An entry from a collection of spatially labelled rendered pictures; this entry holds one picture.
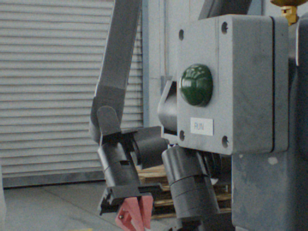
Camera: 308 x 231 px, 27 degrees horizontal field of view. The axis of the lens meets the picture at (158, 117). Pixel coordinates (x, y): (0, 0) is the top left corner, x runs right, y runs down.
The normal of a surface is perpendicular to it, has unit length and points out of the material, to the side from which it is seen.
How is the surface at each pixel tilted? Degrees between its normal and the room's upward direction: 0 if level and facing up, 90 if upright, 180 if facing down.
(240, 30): 90
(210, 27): 90
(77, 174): 90
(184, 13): 90
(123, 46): 63
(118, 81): 53
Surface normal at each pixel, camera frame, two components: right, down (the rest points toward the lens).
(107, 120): 0.13, -0.42
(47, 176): 0.45, 0.04
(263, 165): -0.90, 0.03
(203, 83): 0.07, -0.05
